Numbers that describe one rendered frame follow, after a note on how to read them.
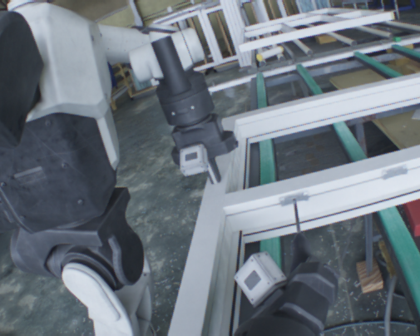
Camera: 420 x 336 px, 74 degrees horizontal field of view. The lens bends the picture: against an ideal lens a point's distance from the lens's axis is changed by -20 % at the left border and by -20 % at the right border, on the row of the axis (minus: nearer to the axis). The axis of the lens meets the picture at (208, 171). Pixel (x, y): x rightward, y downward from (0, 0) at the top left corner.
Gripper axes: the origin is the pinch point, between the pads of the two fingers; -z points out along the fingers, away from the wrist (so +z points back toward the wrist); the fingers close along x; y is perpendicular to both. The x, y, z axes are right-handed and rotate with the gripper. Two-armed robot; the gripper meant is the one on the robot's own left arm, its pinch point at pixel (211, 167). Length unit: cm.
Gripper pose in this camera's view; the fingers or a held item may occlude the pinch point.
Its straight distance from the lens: 64.4
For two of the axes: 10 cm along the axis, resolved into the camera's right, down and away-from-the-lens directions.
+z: -3.3, -8.5, -4.2
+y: -1.2, 4.8, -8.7
